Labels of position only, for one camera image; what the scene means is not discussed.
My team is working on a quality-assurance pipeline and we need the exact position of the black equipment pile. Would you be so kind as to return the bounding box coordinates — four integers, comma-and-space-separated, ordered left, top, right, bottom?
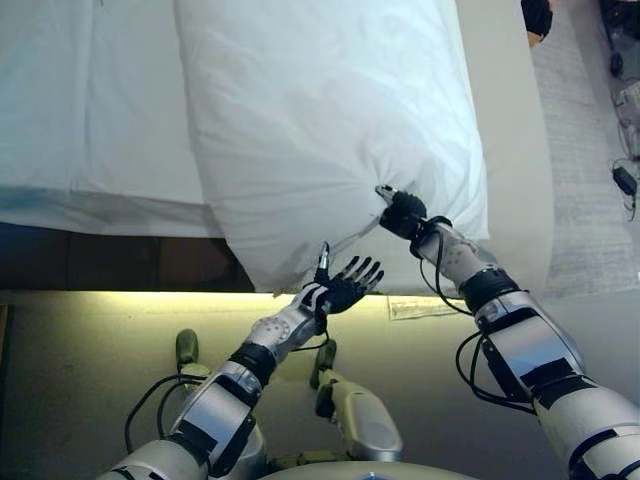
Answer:
599, 0, 640, 51

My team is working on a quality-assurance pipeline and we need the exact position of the under-bed light strip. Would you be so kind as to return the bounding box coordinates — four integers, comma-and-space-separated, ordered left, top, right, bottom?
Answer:
0, 288, 391, 302

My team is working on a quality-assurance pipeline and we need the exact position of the white duvet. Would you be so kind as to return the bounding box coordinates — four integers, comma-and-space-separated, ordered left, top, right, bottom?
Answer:
172, 0, 489, 294

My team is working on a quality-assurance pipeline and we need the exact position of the black power adapter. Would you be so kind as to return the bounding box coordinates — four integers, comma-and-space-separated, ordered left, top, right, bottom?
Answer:
612, 159, 640, 196

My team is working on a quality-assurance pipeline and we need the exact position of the robot leg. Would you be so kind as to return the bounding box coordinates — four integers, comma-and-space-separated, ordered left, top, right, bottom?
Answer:
174, 328, 211, 381
313, 342, 405, 464

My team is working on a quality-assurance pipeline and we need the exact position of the robot left leg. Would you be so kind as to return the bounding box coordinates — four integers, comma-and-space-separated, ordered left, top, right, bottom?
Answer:
174, 328, 211, 381

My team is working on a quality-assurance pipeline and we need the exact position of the pale patterned floor rug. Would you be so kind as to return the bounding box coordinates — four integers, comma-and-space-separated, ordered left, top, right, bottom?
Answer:
387, 29, 640, 321

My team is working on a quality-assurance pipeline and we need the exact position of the robot right leg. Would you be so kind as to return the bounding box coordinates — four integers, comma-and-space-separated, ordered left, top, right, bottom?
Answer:
313, 342, 405, 464

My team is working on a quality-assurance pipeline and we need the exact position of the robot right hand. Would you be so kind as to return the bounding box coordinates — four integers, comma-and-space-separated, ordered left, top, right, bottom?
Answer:
374, 183, 430, 240

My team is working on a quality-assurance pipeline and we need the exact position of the brown upholstered bed frame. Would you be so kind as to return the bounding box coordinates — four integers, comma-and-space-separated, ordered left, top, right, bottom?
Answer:
0, 222, 256, 292

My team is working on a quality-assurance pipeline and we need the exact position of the white power strip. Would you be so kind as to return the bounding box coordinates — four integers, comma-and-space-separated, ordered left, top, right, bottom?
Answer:
614, 87, 640, 132

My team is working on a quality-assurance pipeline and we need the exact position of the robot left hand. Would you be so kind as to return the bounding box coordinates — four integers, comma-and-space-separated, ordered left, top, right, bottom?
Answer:
314, 241, 386, 316

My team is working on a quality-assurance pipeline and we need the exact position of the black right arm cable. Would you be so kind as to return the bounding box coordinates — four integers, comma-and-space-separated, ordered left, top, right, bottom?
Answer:
418, 219, 537, 417

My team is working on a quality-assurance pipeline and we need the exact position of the black clothing bundle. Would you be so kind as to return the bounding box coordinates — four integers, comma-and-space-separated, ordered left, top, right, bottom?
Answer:
520, 0, 555, 36

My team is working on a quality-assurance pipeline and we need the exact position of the mattress with white sheet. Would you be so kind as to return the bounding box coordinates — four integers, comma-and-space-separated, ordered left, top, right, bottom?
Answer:
0, 0, 221, 236

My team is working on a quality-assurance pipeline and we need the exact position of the robot silver torso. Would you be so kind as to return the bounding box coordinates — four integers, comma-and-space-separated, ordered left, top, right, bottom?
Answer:
269, 460, 451, 480

